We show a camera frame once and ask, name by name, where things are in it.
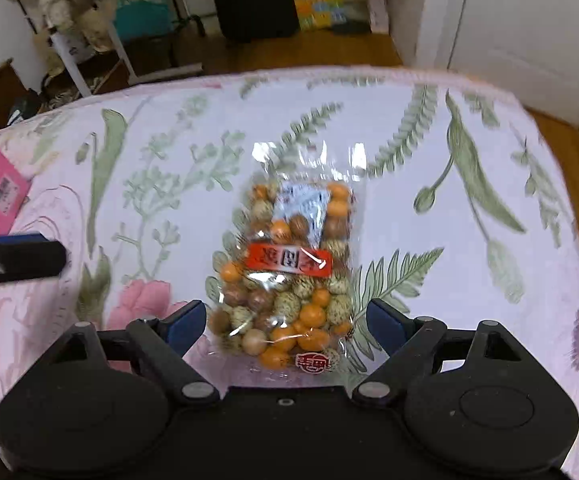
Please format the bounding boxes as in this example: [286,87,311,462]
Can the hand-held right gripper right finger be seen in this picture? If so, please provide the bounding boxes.
[352,298,526,405]

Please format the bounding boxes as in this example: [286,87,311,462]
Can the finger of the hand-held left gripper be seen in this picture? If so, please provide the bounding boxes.
[0,232,68,292]

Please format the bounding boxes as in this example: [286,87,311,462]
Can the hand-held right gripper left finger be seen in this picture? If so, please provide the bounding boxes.
[52,300,221,407]

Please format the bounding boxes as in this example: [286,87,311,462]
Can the small clear bag of nuts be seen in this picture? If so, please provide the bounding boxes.
[204,141,368,377]

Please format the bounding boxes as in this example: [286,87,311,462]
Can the white rolling side table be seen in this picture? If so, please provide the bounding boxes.
[0,0,205,99]

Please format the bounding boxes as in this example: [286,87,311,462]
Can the teal bag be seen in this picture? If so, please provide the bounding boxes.
[114,0,173,44]

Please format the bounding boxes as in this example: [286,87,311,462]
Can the white plastic bag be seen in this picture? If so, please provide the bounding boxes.
[367,0,388,34]

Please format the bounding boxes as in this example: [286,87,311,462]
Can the colourful gift bag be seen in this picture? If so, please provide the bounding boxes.
[292,0,345,31]

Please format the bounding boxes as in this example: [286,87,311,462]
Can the white door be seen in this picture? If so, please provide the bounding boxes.
[414,0,579,127]

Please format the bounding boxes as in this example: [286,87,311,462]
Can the black suitcase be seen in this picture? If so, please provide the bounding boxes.
[205,0,301,44]

